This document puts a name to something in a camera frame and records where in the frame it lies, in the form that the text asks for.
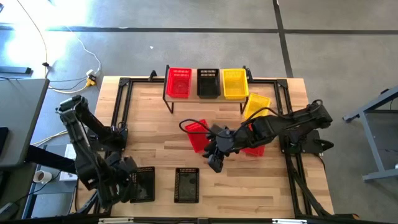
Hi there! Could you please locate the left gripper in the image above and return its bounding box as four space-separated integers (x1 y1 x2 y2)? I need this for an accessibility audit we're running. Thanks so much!
104 154 139 205

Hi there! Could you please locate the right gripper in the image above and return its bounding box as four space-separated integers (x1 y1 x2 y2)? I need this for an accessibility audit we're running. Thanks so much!
201 126 242 160

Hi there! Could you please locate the black plastic basket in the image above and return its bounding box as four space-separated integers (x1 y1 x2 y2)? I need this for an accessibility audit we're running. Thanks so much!
129 166 156 204
174 167 200 205
196 68 221 100

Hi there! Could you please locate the red plastic basket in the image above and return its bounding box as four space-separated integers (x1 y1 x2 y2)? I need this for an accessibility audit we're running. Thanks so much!
165 67 193 100
184 118 215 154
241 123 267 157

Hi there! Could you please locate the yellow plastic basket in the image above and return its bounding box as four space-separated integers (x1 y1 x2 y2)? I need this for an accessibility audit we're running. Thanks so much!
243 93 272 121
221 68 250 101

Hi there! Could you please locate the wooden shelf with black legs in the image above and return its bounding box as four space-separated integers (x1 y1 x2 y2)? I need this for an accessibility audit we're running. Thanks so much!
162 64 254 115

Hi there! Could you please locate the white box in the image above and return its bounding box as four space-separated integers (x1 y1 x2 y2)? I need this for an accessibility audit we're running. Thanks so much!
58 142 78 182

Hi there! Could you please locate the black desk beam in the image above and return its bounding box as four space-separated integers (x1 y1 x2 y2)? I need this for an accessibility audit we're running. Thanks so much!
24 144 78 175

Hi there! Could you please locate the white mug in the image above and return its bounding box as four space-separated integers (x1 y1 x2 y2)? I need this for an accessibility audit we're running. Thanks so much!
32 170 53 185

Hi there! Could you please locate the grey desk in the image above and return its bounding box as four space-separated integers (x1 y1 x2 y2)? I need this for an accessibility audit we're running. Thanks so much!
0 77 50 169

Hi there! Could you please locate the black flat bar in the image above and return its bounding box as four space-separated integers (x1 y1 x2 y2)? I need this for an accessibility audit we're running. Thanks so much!
0 65 33 75

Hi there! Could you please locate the grey metal cart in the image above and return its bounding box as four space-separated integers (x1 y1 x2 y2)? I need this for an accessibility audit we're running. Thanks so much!
342 85 398 183

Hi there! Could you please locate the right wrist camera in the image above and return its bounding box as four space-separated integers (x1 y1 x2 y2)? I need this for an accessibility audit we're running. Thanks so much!
207 154 224 174

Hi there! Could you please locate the silver metal bracket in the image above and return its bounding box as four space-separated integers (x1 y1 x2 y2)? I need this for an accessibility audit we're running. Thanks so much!
98 217 134 224
272 218 308 224

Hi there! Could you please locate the pale yellow cable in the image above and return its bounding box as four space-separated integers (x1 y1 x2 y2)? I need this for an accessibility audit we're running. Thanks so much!
30 129 68 147

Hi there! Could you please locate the black aluminium rig frame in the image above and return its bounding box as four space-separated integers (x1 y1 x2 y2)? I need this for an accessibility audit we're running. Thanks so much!
93 70 333 218

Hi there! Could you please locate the thick yellow floor cable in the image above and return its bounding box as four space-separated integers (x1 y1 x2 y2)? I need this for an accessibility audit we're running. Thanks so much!
48 83 93 95

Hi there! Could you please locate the black cable sleeve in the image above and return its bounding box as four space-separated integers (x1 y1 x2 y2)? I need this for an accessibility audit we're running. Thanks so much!
285 155 332 218

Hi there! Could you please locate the white floor cable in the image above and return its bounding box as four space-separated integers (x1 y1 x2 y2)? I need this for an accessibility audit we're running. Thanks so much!
63 26 103 74

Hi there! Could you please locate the thin yellow cable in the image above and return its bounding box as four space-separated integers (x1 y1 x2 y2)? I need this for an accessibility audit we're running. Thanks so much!
15 0 49 78

